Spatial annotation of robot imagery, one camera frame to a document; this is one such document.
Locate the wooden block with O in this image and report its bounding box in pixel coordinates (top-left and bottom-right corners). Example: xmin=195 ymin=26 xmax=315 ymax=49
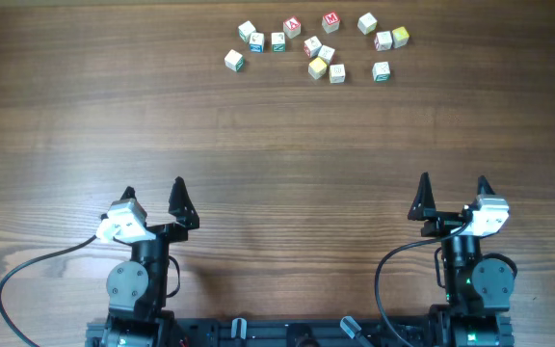
xmin=330 ymin=64 xmax=346 ymax=84

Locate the yellow topped wooden block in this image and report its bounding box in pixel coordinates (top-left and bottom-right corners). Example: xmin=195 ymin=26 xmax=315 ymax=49
xmin=308 ymin=57 xmax=328 ymax=80

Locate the plain wooden block blue edge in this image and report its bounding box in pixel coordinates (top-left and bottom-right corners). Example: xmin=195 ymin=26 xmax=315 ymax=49
xmin=317 ymin=45 xmax=335 ymax=65

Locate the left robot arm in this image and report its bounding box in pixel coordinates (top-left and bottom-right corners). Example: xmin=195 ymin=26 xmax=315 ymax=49
xmin=86 ymin=176 xmax=199 ymax=347

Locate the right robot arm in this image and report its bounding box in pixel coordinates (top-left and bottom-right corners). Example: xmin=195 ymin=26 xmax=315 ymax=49
xmin=408 ymin=173 xmax=517 ymax=347

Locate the green edged block right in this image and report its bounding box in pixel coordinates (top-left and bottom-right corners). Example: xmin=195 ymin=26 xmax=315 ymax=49
xmin=372 ymin=62 xmax=391 ymax=82

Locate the green edged block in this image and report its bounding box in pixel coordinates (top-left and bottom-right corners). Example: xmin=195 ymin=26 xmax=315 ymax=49
xmin=271 ymin=32 xmax=286 ymax=52
xmin=225 ymin=49 xmax=245 ymax=72
xmin=238 ymin=20 xmax=256 ymax=43
xmin=372 ymin=62 xmax=391 ymax=82

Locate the green edged block far left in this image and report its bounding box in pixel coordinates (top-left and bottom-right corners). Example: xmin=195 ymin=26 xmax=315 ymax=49
xmin=225 ymin=49 xmax=245 ymax=72

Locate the yellow block far right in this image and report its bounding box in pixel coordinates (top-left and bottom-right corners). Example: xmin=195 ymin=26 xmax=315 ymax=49
xmin=391 ymin=26 xmax=410 ymax=48

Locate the red edged block right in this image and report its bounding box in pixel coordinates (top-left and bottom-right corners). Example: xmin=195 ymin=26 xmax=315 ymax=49
xmin=374 ymin=31 xmax=393 ymax=51

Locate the blue edged wooden block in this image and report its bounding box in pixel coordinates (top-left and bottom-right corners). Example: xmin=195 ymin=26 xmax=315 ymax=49
xmin=249 ymin=32 xmax=265 ymax=53

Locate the green edged block top left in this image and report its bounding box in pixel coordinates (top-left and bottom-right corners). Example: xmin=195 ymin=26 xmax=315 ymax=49
xmin=238 ymin=20 xmax=256 ymax=43

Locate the green edged block middle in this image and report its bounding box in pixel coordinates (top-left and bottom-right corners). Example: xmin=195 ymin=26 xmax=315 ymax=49
xmin=271 ymin=32 xmax=286 ymax=52

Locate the plain wooden block top right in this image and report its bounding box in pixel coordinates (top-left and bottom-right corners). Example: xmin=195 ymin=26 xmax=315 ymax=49
xmin=357 ymin=13 xmax=378 ymax=35

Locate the red edged picture block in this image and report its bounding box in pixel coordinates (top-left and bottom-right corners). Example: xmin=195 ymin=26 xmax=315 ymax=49
xmin=304 ymin=36 xmax=323 ymax=59

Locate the red letter M block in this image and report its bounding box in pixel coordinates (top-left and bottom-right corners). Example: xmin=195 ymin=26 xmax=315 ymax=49
xmin=322 ymin=12 xmax=341 ymax=34

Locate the red letter A block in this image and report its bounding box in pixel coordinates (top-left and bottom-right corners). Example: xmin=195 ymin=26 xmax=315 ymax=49
xmin=283 ymin=16 xmax=302 ymax=39

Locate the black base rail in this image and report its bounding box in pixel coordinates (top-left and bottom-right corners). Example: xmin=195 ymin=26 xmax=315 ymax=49
xmin=85 ymin=315 xmax=515 ymax=347

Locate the right camera cable black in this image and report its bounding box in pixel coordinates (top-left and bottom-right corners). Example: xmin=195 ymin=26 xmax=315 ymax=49
xmin=374 ymin=219 xmax=474 ymax=347

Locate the camera cable black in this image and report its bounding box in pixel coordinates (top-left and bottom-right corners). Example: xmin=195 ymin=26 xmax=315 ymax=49
xmin=0 ymin=234 xmax=98 ymax=347
xmin=374 ymin=219 xmax=474 ymax=347

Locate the left camera cable black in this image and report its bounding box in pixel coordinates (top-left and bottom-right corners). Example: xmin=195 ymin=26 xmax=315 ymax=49
xmin=0 ymin=234 xmax=98 ymax=347

